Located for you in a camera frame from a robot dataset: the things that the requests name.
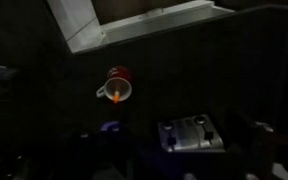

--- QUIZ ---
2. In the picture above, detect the silver black toaster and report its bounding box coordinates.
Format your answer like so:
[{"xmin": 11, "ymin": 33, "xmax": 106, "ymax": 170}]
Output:
[{"xmin": 156, "ymin": 113, "xmax": 226, "ymax": 154}]

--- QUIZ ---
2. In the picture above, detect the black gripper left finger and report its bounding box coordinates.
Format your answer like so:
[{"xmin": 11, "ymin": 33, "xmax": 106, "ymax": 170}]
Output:
[{"xmin": 58, "ymin": 128, "xmax": 135, "ymax": 180}]

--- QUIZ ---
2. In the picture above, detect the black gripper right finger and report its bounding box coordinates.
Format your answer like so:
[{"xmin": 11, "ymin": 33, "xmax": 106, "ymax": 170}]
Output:
[{"xmin": 228, "ymin": 111, "xmax": 287, "ymax": 180}]

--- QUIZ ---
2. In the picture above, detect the red mug white inside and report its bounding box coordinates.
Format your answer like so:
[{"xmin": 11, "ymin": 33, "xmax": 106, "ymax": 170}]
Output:
[{"xmin": 95, "ymin": 65, "xmax": 134, "ymax": 104}]

